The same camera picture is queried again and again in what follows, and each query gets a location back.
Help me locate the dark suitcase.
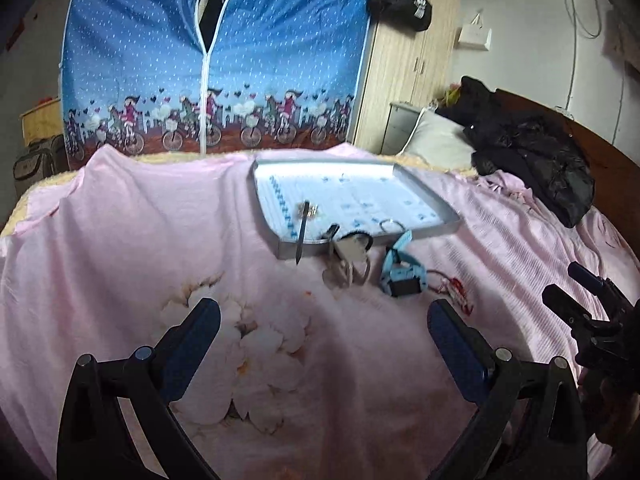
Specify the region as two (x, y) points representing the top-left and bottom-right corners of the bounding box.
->
(13, 134), (68, 198)

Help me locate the blue fabric wardrobe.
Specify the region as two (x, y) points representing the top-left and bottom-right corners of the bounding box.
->
(61, 0), (369, 168)

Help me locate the wooden headboard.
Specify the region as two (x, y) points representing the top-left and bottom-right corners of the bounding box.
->
(495, 89), (640, 256)

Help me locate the silver tray with grid sheet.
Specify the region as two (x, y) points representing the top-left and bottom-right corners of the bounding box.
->
(250, 158), (461, 260)

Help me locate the blue kids smartwatch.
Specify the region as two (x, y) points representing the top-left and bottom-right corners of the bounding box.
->
(378, 231), (427, 298)

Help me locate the white wall cable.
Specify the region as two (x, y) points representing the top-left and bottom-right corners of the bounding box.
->
(562, 0), (629, 148)

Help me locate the white paper bag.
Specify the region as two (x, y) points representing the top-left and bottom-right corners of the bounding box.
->
(457, 9), (492, 51)

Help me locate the black jacket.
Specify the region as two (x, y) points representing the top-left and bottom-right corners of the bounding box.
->
(436, 76), (596, 228)

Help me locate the black hair tie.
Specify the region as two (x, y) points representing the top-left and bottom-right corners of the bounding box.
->
(336, 230), (374, 254)

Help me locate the red bead bracelet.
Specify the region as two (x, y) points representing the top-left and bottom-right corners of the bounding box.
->
(426, 268), (475, 317)

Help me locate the grey bedside cabinet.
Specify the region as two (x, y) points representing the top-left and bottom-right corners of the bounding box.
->
(380, 102), (422, 155)

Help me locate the small wooden cabinet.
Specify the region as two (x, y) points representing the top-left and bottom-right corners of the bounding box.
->
(20, 98), (64, 146)

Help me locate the pink bed sheet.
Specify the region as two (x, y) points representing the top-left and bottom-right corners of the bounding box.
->
(0, 142), (640, 480)

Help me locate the beige hair claw clip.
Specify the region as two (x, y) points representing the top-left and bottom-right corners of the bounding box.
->
(322, 223), (373, 289)

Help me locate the wooden wardrobe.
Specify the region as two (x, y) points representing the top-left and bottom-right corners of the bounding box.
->
(349, 0), (460, 154)

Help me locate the black duffel bag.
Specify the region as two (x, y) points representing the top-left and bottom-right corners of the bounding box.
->
(367, 0), (433, 32)

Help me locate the white pillow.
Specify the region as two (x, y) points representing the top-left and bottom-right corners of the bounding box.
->
(399, 108), (474, 171)

